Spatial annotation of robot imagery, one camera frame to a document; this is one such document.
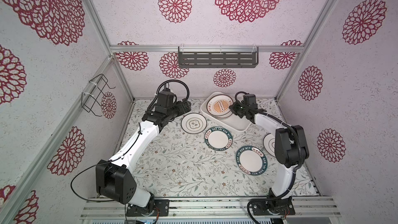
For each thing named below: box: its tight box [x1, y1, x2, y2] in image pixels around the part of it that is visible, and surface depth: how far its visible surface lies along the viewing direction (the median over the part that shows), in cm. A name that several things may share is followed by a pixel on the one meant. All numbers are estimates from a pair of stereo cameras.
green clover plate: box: [180, 112, 208, 135], surface depth 108 cm
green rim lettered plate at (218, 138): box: [204, 126, 233, 151], surface depth 100 cm
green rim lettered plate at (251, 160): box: [235, 145, 268, 176], surface depth 90 cm
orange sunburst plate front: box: [206, 94, 234, 117], surface depth 103 cm
